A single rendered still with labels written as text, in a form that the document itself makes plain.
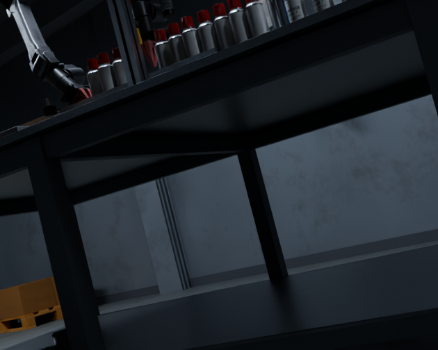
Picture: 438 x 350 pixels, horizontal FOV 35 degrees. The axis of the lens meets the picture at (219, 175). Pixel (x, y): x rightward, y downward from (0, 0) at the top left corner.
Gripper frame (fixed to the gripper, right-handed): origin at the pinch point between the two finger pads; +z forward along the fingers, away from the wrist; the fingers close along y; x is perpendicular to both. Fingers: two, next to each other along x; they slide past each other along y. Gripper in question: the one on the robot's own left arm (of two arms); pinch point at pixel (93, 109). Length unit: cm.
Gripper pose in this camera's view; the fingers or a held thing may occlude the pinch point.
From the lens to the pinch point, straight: 220.3
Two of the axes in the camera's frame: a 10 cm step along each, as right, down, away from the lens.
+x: -5.2, 7.9, 3.1
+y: 4.4, -0.6, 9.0
